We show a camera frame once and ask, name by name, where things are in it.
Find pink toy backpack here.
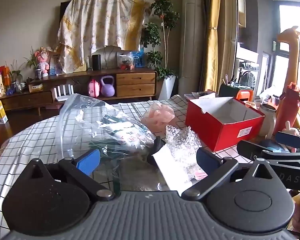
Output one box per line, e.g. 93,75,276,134
87,79,100,98

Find black pouch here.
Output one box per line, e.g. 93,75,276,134
146,136,167,166

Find yellow curtain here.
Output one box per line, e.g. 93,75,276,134
204,0,222,92

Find white router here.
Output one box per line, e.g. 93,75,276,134
52,85,74,102

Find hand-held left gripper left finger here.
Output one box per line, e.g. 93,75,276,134
21,148,115,202

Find small tan box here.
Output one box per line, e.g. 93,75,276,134
29,83,44,93

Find plastic bag of toys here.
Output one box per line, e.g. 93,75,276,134
116,51,135,70

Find white paper card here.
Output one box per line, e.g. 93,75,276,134
152,144,198,197

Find bubble wrap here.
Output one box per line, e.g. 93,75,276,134
165,124,203,177

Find white plant pot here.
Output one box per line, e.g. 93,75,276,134
159,75,177,101

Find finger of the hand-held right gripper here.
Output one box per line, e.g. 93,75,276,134
237,140,300,162
275,131,300,153

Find red water bottle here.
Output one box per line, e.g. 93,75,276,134
272,82,300,137

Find clear plastic zip bag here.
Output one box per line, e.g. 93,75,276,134
59,94,156,162

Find white bunny plush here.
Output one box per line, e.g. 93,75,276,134
281,121,300,153

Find orange plastic stool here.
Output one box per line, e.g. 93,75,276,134
236,89,254,103

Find orange paper bag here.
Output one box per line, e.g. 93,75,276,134
0,66,12,85

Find small green houseplant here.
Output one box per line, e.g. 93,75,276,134
24,47,42,79

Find purple kettlebell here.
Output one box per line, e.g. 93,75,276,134
100,75,115,97

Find green indoor tree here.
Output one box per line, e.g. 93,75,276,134
140,0,180,81

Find beige standing air conditioner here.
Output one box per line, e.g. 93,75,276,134
178,0,211,97

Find orange green stool organizer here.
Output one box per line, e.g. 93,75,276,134
219,82,253,100

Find blue toy set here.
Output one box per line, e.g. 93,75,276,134
132,50,145,68

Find wooden media cabinet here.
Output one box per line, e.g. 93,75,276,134
1,67,157,111

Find red cardboard box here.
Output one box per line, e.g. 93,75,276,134
185,96,265,152

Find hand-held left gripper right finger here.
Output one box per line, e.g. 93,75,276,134
181,147,278,201

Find pink mesh bath sponge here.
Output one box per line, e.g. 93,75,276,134
141,102,176,132

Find black cylinder speaker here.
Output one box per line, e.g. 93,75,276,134
91,54,101,71

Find yellow giraffe plush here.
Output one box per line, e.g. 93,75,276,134
276,26,300,130

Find wooden wall cabinet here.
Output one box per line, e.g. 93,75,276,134
236,0,247,28

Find clear storage box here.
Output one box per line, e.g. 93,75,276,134
184,91,217,100

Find pink doll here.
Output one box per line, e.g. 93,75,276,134
35,46,52,77

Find bunch of brushes and pens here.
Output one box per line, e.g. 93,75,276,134
221,67,243,85

